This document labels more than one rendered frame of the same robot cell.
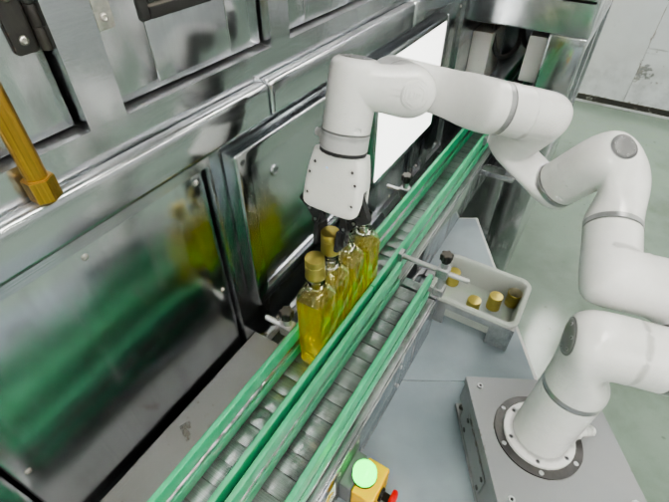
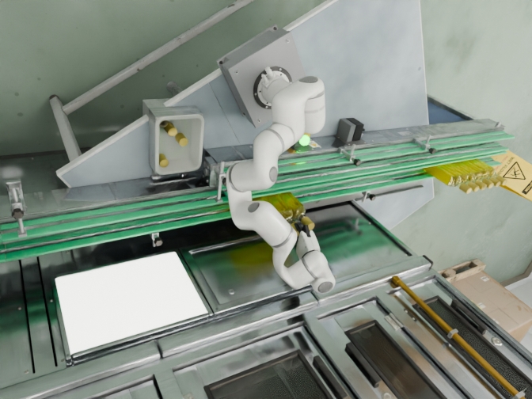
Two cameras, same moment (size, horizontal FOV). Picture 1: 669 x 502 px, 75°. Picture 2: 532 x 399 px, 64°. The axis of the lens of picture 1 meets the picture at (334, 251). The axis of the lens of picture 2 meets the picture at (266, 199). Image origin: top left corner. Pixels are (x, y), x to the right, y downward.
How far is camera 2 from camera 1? 154 cm
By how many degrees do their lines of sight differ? 68
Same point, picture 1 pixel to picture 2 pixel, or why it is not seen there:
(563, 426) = not seen: hidden behind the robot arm
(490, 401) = (264, 113)
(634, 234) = (288, 137)
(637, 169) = (275, 159)
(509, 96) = (293, 235)
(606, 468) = (275, 55)
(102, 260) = (366, 263)
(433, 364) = (222, 136)
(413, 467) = not seen: hidden behind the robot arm
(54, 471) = (361, 218)
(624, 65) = not seen: outside the picture
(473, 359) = (210, 119)
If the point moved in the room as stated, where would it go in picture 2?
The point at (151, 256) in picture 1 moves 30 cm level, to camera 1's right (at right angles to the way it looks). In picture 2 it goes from (347, 260) to (330, 214)
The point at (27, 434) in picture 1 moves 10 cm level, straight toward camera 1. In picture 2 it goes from (373, 231) to (380, 213)
